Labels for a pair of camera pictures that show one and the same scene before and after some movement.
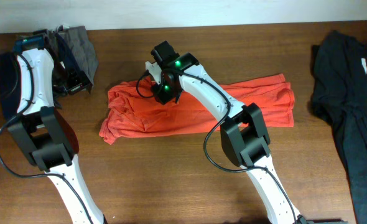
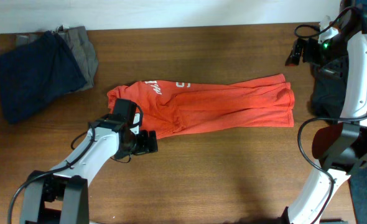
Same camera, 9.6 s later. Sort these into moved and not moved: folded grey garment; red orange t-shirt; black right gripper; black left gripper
Moved: black right gripper; black left gripper
Not moved: folded grey garment; red orange t-shirt
